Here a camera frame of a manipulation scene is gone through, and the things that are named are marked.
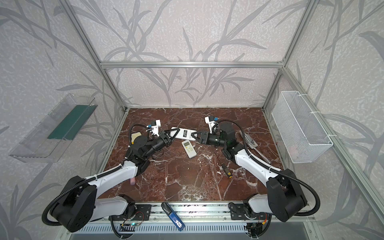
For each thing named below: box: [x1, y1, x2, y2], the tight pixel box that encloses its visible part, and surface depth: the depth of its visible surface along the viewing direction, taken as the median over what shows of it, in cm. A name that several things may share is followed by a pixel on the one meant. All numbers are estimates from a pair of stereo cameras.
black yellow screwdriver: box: [221, 163, 233, 179], surface depth 88 cm
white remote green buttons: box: [181, 140, 197, 159], surface depth 98 cm
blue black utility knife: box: [161, 201, 186, 232], surface depth 70 cm
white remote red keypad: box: [170, 127, 198, 141], surface depth 75 cm
